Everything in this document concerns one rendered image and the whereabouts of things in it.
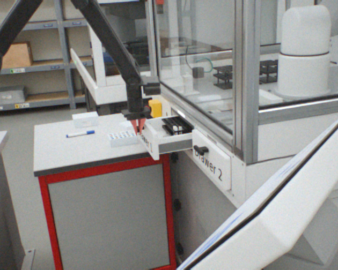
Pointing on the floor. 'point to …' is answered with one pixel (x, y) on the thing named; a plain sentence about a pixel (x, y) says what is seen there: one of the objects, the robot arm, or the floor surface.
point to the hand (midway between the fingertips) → (138, 133)
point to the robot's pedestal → (4, 217)
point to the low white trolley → (104, 199)
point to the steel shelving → (49, 99)
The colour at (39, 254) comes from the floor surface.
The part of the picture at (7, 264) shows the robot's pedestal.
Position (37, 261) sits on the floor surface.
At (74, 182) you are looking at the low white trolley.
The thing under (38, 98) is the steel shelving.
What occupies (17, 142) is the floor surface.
